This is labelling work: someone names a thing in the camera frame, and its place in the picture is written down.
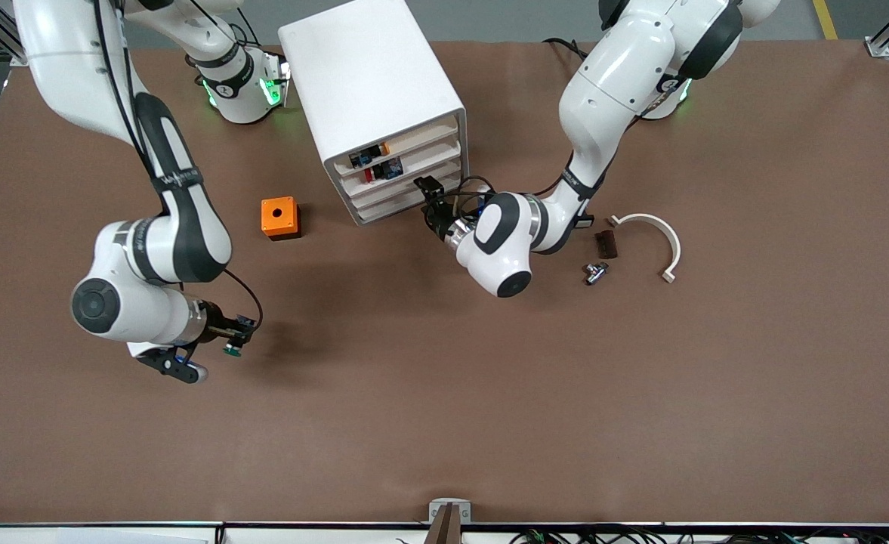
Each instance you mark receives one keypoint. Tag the white plastic drawer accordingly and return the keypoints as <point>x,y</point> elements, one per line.
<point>402,201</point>
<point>423,157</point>
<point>402,183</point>

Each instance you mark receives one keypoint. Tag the small brown block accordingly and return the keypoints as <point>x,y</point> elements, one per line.
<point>606,244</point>

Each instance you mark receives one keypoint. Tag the white drawer cabinet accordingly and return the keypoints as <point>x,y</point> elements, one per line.
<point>368,75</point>

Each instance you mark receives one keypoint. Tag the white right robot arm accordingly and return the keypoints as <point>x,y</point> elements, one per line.
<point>149,249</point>

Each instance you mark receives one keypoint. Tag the small metal fitting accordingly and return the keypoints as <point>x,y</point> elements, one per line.
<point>595,273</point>

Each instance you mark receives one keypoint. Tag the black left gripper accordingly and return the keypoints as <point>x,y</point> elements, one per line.
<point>439,219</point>

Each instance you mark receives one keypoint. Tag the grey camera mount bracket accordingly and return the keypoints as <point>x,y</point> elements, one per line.
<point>449,517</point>

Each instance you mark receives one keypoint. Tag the small orange black part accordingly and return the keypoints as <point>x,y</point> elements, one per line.
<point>384,149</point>

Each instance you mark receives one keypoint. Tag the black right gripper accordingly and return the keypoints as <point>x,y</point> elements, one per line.
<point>220,322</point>

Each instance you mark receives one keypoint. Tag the white curved plastic bracket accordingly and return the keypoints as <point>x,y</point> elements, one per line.
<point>659,229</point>

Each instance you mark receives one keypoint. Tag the orange black button box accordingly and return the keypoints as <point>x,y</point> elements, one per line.
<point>278,217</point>

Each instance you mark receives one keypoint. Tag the blue black contact block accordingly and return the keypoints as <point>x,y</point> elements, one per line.
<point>357,159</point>
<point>393,168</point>

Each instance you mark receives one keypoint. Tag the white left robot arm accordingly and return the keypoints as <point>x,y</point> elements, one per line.
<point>618,91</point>

